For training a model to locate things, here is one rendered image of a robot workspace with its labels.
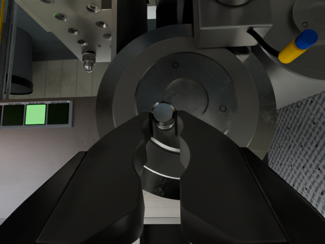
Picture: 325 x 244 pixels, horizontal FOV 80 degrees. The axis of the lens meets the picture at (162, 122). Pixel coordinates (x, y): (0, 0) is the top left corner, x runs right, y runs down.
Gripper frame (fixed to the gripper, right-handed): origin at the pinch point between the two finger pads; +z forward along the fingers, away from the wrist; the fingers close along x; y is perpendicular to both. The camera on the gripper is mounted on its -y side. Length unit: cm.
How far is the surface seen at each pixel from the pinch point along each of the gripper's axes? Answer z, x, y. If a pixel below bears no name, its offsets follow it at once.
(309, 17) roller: 8.6, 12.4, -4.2
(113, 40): 8.5, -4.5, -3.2
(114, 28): 9.2, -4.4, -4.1
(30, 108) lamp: 34, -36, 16
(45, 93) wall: 212, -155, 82
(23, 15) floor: 195, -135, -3
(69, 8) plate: 29.7, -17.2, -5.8
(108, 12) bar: 28.0, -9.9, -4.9
